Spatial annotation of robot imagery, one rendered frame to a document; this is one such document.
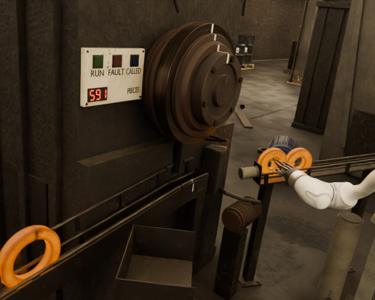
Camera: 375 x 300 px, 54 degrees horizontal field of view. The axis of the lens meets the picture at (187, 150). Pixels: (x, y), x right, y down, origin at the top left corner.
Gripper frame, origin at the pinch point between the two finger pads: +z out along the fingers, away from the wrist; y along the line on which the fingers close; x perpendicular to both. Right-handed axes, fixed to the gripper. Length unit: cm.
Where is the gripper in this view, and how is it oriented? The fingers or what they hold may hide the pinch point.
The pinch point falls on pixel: (272, 159)
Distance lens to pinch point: 190.7
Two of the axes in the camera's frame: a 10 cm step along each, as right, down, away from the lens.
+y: 9.4, -0.1, 3.3
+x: 1.2, -9.2, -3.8
